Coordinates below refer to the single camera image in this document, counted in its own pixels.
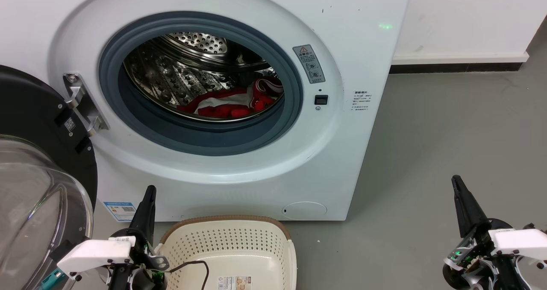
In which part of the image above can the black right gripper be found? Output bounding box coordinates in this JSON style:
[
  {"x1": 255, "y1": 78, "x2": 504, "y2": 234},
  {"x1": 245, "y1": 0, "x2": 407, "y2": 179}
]
[{"x1": 442, "y1": 175, "x2": 530, "y2": 290}]

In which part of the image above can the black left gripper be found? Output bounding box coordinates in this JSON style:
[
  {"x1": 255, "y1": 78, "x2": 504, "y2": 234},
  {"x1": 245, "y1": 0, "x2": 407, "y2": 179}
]
[{"x1": 109, "y1": 185, "x2": 169, "y2": 290}]

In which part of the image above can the red and white garment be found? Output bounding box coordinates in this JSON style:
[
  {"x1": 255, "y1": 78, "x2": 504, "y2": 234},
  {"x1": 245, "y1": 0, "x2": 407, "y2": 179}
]
[{"x1": 176, "y1": 77, "x2": 284, "y2": 119}]

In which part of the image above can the white printed product label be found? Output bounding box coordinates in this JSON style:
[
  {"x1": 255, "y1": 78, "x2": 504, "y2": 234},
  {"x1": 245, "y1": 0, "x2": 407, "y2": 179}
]
[{"x1": 217, "y1": 275, "x2": 253, "y2": 290}]

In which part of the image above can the cream perforated laundry basket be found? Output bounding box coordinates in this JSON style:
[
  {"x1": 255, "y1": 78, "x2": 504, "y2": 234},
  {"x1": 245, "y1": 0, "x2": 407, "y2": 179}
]
[{"x1": 155, "y1": 215, "x2": 297, "y2": 290}]

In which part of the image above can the stainless steel washing machine drum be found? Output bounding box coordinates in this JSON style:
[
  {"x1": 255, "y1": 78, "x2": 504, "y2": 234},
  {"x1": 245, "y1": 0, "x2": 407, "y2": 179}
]
[{"x1": 123, "y1": 32, "x2": 285, "y2": 122}]

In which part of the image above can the washing machine door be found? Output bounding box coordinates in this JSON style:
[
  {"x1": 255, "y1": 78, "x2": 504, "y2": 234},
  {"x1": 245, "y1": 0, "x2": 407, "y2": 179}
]
[{"x1": 0, "y1": 64, "x2": 99, "y2": 290}]

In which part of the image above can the blue energy label sticker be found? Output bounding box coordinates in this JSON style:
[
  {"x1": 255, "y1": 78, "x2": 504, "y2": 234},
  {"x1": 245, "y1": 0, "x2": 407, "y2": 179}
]
[{"x1": 103, "y1": 202, "x2": 137, "y2": 222}]

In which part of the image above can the grey rubber door gasket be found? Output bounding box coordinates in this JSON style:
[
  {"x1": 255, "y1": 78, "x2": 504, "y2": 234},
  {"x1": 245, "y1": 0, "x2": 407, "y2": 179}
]
[{"x1": 98, "y1": 11, "x2": 304, "y2": 156}]

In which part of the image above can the metal door hinge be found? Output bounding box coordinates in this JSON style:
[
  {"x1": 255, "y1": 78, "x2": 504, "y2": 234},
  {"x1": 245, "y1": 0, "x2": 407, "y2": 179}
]
[{"x1": 63, "y1": 73, "x2": 110, "y2": 137}]

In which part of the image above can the white front-load washing machine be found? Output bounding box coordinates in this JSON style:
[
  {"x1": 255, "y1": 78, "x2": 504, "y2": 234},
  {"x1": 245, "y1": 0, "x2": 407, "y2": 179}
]
[{"x1": 0, "y1": 0, "x2": 413, "y2": 222}]

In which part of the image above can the printed text notice sticker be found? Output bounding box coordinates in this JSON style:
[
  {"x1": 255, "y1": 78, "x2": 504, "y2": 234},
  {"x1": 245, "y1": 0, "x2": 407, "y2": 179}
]
[{"x1": 351, "y1": 90, "x2": 373, "y2": 112}]

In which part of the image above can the round white filter cover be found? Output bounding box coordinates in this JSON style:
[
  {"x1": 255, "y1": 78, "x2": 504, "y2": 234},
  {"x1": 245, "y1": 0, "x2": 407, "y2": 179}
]
[{"x1": 282, "y1": 202, "x2": 328, "y2": 220}]

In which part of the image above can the grey warning sticker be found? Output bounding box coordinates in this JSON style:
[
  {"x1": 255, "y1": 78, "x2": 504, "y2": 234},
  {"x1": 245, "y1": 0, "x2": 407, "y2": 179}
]
[{"x1": 292, "y1": 44, "x2": 326, "y2": 84}]

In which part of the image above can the thin black cable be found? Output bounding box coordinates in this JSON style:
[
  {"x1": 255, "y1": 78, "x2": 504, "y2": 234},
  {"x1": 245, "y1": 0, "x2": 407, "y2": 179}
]
[{"x1": 165, "y1": 261, "x2": 210, "y2": 290}]

